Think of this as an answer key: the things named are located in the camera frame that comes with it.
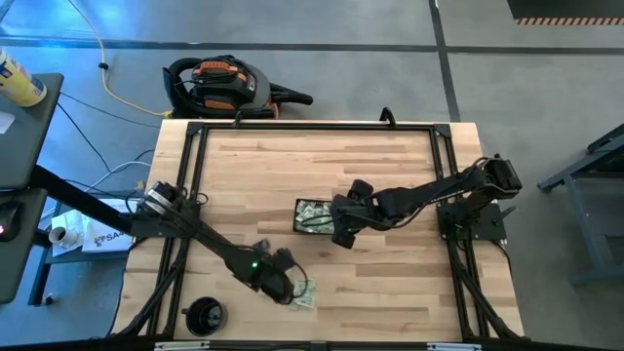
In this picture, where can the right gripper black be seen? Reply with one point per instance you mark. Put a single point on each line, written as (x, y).
(352, 212)

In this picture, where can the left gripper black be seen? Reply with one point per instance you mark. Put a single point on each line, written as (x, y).
(268, 275)

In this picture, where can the black slotted plastic basket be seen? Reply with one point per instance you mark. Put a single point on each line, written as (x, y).
(295, 214)

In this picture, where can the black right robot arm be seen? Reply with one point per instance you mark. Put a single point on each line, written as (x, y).
(439, 187)

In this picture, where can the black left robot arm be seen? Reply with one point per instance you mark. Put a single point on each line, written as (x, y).
(219, 246)

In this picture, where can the black cup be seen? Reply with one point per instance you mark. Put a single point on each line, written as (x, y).
(205, 317)

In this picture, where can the white printed paper sheet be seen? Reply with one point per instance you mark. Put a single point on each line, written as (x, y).
(109, 241)

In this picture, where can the black orange shop vacuum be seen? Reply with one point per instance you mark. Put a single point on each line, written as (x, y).
(224, 88)

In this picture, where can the black desk support beam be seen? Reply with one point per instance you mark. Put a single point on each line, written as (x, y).
(63, 192)

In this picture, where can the dark grey side table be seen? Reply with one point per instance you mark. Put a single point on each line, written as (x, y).
(39, 278)

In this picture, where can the grey metal cart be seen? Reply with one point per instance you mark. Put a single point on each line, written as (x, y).
(595, 195)

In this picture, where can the black computer mouse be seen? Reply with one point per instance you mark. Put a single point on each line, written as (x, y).
(9, 222)

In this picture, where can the grey desk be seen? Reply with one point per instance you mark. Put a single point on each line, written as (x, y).
(29, 146)

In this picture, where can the black mat with hazard stripe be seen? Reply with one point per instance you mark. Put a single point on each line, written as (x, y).
(565, 10)

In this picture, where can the small white paper slip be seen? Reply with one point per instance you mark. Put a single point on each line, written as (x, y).
(5, 122)

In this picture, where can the yellow wipes canister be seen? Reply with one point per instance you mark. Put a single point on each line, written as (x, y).
(17, 78)

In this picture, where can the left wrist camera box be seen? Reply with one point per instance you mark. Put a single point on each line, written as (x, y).
(285, 258)

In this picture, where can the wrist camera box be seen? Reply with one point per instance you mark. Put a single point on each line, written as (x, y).
(285, 258)
(362, 187)

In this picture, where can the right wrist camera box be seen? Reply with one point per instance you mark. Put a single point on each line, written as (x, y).
(362, 187)

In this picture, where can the white frame bracket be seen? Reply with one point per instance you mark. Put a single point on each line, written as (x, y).
(181, 346)

